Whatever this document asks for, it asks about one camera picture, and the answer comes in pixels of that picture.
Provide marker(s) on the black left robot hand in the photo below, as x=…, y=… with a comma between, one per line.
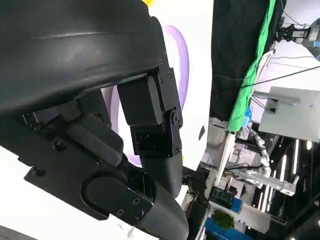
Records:
x=75, y=50

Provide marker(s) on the lilac plate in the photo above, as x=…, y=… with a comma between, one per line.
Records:
x=183, y=60

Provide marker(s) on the black backdrop cloth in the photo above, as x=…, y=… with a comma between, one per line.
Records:
x=232, y=50

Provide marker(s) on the green cloth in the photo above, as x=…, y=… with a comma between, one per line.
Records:
x=250, y=82

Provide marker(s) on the blue box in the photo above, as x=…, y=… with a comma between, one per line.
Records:
x=237, y=205

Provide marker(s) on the green plant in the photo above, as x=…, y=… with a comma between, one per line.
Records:
x=222, y=220

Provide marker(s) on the grey flat panel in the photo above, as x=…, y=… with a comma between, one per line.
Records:
x=292, y=115

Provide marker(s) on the aluminium beam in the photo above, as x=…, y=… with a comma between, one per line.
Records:
x=272, y=182

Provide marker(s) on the black camera rig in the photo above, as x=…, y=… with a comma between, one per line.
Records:
x=292, y=32

